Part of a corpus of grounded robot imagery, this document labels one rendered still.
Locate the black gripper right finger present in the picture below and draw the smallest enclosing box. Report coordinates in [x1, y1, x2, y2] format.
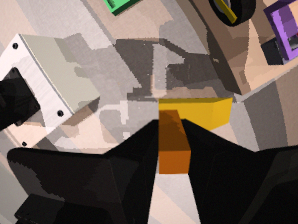
[181, 119, 298, 224]

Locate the green tray rim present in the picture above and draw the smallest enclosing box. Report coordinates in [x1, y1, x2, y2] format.
[102, 0, 140, 16]

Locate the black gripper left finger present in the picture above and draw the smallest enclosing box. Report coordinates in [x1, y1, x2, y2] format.
[7, 120, 158, 224]

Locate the red-headed stop pin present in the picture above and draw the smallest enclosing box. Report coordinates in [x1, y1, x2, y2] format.
[289, 32, 298, 48]

